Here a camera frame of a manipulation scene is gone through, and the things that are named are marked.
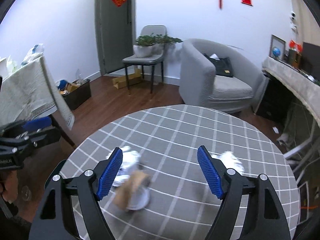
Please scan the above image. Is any brown tape roll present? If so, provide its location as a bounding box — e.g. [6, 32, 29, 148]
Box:
[113, 170, 150, 211]

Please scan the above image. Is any person left hand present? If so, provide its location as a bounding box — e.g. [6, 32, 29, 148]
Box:
[1, 170, 18, 204]

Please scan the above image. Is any dark table leg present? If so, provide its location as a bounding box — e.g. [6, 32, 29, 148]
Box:
[49, 114, 76, 149]

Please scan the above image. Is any beige patterned tablecloth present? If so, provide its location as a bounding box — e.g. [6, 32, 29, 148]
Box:
[0, 56, 75, 129]

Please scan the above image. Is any grey checked round tablecloth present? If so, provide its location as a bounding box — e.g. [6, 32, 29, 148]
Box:
[60, 105, 300, 239]

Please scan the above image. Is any black storage box on floor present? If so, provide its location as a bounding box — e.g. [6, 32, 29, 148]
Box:
[58, 79, 92, 111]

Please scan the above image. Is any white plastic bag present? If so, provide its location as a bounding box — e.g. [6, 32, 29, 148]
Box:
[21, 43, 44, 66]

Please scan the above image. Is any cardboard box on floor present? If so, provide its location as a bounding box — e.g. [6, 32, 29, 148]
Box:
[112, 68, 142, 89]

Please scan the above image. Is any grey armchair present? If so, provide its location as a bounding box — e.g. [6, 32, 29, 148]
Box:
[179, 38, 265, 113]

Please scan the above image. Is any black handbag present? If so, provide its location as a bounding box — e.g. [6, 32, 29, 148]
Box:
[204, 54, 233, 77]

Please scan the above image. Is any potted green plant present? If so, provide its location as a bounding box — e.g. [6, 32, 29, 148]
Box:
[133, 34, 182, 58]

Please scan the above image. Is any grey fringed desk cloth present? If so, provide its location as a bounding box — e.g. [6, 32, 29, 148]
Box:
[262, 57, 320, 126]

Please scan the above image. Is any grey dining chair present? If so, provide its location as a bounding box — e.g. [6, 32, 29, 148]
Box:
[122, 25, 167, 94]

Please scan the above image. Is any blue globe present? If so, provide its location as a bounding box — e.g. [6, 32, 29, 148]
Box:
[272, 47, 281, 60]

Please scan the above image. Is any grey green door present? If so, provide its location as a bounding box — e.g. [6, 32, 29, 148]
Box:
[95, 0, 135, 75]

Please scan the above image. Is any black monitor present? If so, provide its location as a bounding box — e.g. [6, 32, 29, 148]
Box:
[300, 42, 320, 80]

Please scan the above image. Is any beige curtain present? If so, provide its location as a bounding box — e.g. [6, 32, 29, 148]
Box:
[292, 0, 320, 46]

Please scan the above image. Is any picture frame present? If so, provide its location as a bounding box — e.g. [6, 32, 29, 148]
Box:
[269, 35, 286, 60]

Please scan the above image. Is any white security camera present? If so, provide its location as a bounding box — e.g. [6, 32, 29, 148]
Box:
[290, 11, 297, 31]

